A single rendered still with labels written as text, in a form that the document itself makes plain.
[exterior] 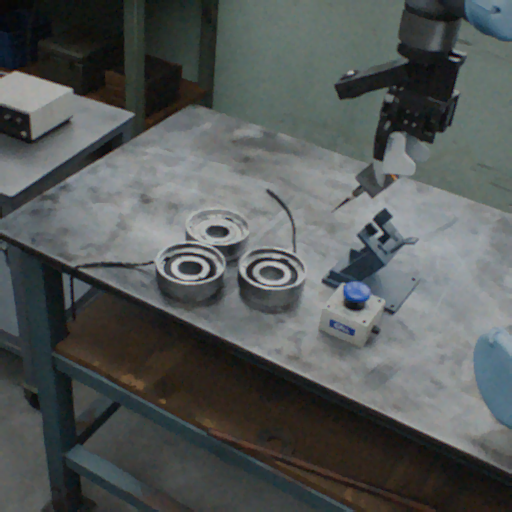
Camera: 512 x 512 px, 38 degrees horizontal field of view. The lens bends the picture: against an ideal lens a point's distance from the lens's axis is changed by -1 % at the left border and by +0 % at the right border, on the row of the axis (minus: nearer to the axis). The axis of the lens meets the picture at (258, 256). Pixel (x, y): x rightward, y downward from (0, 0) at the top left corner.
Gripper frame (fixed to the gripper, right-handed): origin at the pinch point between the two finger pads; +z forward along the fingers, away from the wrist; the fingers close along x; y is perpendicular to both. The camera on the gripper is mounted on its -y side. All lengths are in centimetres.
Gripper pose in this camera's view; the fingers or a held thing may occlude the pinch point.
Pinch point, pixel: (382, 172)
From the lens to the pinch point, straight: 111.7
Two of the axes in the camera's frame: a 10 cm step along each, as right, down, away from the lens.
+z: -0.9, 8.0, 6.0
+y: 8.4, 3.8, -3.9
